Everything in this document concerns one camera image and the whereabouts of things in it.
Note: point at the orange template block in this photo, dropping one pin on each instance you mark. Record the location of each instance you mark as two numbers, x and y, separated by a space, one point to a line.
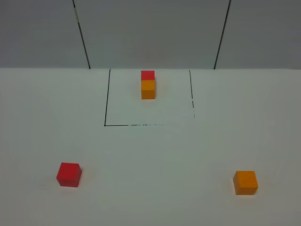
148 89

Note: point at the red template block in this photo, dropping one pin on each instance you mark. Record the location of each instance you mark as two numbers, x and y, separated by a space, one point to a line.
147 75

